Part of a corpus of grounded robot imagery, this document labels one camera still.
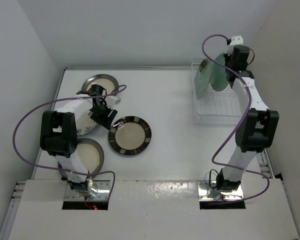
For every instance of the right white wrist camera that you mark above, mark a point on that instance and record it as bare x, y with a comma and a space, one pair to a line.
235, 41

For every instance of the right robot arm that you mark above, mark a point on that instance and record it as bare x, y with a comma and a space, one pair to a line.
256, 131

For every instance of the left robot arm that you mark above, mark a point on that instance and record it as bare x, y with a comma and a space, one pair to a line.
59, 138

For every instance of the blue floral white plate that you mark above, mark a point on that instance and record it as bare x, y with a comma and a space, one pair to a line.
85, 124

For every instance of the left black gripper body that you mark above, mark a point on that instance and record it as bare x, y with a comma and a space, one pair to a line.
100, 113

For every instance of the white wire dish rack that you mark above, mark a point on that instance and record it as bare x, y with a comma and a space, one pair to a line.
213, 108

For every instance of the teal flower plate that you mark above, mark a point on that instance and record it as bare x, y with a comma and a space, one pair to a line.
218, 79
203, 75

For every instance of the grey rimmed plate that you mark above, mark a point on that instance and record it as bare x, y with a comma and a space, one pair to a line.
87, 160
108, 82

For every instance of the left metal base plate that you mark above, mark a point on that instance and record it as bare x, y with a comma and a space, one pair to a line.
100, 191

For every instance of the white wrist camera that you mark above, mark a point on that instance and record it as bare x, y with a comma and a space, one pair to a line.
113, 100
235, 41

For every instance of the metal base plate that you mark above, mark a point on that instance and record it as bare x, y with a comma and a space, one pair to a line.
208, 194
100, 191

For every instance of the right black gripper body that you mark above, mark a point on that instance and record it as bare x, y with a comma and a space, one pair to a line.
228, 62

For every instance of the black patterned rim plate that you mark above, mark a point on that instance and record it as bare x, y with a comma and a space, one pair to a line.
129, 135

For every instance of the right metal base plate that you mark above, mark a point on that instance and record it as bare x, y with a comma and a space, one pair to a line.
208, 194

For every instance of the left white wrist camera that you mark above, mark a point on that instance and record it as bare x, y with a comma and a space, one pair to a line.
113, 100

